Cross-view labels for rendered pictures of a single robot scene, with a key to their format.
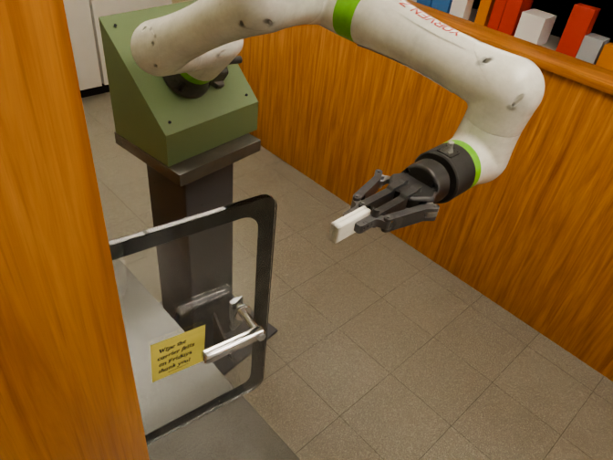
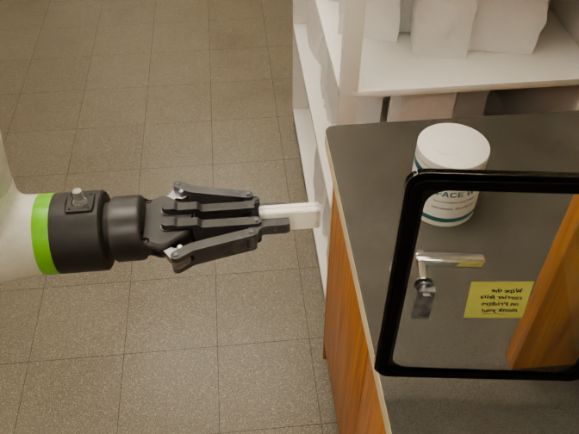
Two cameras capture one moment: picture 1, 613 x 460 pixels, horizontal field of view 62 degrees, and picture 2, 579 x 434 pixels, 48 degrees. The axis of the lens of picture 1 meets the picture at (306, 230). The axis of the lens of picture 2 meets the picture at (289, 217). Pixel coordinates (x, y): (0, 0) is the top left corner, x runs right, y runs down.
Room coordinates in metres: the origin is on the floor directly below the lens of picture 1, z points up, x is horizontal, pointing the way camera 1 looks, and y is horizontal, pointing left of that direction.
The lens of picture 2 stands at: (0.98, 0.29, 1.85)
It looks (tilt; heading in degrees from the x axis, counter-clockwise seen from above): 46 degrees down; 222
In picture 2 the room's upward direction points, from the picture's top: straight up
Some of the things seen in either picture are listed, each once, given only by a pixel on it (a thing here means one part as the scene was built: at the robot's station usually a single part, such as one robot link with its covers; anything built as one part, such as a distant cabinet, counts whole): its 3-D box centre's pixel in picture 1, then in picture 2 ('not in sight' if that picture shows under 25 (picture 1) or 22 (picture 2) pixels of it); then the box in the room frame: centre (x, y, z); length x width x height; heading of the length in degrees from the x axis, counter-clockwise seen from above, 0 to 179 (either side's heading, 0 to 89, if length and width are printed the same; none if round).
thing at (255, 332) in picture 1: (229, 334); not in sight; (0.44, 0.08, 1.20); 0.10 x 0.05 x 0.03; 130
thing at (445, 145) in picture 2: not in sight; (446, 174); (0.09, -0.10, 1.02); 0.13 x 0.13 x 0.15
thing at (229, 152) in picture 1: (189, 141); not in sight; (1.40, 0.40, 0.92); 0.32 x 0.32 x 0.04; 54
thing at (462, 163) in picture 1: (441, 172); (86, 228); (0.75, -0.22, 1.31); 0.09 x 0.06 x 0.12; 48
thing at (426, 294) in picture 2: not in sight; (422, 301); (0.50, 0.09, 1.18); 0.02 x 0.02 x 0.06; 40
